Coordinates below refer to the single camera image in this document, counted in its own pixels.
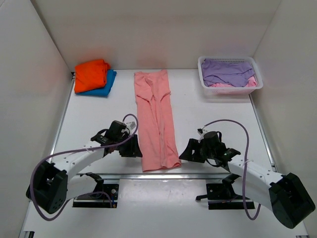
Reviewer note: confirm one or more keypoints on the pink t-shirt in basket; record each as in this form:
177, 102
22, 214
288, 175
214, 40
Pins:
251, 82

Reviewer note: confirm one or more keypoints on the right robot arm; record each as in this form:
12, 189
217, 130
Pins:
284, 195

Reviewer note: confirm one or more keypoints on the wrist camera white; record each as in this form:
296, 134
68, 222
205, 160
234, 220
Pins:
201, 132
130, 126

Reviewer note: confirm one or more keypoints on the left aluminium rail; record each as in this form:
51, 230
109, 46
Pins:
62, 117

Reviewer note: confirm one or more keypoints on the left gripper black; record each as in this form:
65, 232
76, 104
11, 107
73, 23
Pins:
133, 149

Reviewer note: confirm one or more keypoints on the front aluminium rail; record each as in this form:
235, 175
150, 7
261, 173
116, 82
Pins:
164, 176

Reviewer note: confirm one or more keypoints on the folded orange t-shirt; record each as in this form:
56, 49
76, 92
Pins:
91, 75

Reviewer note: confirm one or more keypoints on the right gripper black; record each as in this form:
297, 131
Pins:
193, 145

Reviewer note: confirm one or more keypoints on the white plastic basket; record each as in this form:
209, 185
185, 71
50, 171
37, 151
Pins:
211, 91

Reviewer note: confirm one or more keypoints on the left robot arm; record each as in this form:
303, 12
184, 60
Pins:
54, 183

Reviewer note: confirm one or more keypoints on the aluminium rail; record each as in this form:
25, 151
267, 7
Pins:
62, 117
164, 176

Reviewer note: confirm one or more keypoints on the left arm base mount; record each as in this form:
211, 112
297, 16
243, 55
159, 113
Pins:
104, 195

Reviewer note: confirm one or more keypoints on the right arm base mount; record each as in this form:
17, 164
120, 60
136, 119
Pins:
220, 194

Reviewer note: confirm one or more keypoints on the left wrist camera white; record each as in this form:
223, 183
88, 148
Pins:
130, 126

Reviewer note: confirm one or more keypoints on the salmon pink t-shirt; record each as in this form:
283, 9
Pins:
156, 127

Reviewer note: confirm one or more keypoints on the purple t-shirt in basket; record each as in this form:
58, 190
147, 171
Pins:
214, 71

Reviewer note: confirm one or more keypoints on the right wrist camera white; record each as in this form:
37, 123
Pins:
201, 132

